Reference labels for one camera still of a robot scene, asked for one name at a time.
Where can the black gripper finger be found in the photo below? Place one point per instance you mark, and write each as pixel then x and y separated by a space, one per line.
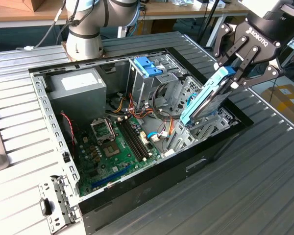
pixel 225 41
pixel 245 71

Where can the hard disk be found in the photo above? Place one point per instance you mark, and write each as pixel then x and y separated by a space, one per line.
pixel 205 98

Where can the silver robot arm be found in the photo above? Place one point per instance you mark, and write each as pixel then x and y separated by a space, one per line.
pixel 83 41

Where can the silver disk bay cage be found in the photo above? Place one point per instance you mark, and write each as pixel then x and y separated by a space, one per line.
pixel 178 144

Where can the cardboard box white labels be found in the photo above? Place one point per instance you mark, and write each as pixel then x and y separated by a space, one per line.
pixel 279 105

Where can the wooden desk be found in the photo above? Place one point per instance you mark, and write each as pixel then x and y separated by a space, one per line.
pixel 186 11

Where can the blue plastic bay latch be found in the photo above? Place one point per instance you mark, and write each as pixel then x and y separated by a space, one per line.
pixel 147 66

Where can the silver optical drive cage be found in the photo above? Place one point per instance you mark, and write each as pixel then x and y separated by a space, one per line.
pixel 139 85

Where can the black RAM slot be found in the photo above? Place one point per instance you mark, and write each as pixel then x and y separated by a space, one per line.
pixel 139 137
pixel 130 140
pixel 136 138
pixel 133 139

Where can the black open PC case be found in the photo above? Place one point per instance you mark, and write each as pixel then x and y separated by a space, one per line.
pixel 161 176

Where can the green motherboard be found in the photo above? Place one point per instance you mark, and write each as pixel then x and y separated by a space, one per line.
pixel 122 156

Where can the CPU socket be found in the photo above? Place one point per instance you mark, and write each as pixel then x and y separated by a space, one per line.
pixel 110 150

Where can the grey power supply unit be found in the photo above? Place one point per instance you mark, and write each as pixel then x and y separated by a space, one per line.
pixel 76 98

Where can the blue expansion slot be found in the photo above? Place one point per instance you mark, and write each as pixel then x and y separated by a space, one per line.
pixel 99 183

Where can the silver hinged slot bracket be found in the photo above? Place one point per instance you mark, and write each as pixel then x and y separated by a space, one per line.
pixel 61 200

